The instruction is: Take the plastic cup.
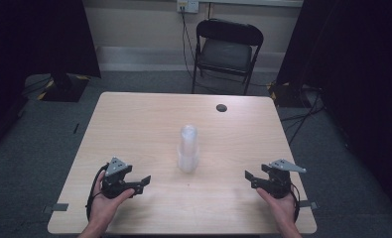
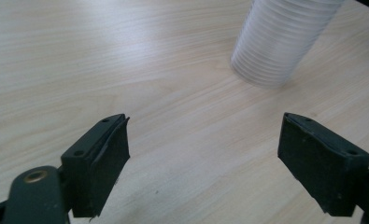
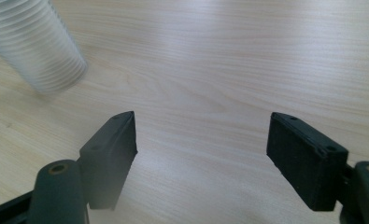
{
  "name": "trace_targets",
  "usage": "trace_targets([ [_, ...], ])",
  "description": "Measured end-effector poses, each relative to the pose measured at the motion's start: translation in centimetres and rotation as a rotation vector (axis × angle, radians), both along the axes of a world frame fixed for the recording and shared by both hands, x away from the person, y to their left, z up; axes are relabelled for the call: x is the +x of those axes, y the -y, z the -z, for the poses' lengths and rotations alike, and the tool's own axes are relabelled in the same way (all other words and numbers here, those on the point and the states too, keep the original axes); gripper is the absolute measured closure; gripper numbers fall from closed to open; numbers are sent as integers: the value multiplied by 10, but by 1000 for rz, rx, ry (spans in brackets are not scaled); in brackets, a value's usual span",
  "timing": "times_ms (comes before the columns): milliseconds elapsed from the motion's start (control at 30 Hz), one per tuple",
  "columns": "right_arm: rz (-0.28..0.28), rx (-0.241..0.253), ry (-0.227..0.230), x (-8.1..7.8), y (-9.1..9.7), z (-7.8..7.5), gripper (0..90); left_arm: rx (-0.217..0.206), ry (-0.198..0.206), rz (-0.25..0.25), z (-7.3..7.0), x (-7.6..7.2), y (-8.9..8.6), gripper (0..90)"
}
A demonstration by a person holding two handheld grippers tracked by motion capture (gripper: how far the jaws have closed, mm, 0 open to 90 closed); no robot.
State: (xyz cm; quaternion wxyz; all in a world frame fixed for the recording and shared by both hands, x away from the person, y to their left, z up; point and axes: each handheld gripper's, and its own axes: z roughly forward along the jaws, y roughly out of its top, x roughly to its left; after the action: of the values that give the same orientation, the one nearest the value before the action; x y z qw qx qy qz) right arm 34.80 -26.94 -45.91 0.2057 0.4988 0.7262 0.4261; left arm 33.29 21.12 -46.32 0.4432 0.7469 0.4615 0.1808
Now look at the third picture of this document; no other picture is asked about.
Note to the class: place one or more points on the stack of clear cups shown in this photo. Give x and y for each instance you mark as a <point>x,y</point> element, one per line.
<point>32,46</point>

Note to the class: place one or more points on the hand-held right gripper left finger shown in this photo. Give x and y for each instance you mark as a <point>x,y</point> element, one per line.
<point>107,161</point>

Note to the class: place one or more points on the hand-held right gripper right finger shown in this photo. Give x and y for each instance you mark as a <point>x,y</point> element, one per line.
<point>306,168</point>

